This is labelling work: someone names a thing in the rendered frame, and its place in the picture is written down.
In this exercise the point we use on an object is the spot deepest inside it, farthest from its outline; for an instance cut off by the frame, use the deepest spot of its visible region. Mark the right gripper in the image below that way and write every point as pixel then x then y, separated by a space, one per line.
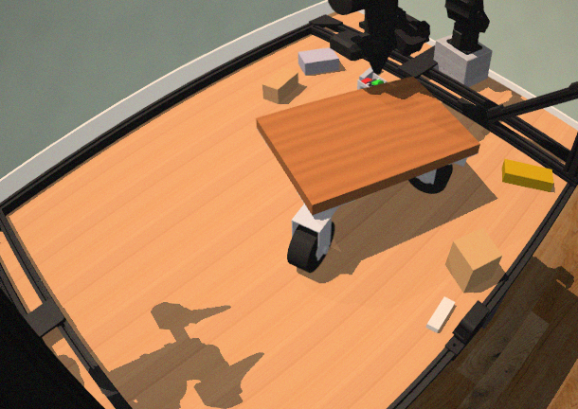
pixel 358 46

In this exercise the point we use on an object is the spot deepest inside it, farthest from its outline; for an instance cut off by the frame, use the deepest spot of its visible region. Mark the yellow rectangular block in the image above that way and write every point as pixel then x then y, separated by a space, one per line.
pixel 526 175

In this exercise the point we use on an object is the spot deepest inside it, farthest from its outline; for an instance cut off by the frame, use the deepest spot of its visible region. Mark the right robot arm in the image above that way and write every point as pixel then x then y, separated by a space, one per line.
pixel 409 38

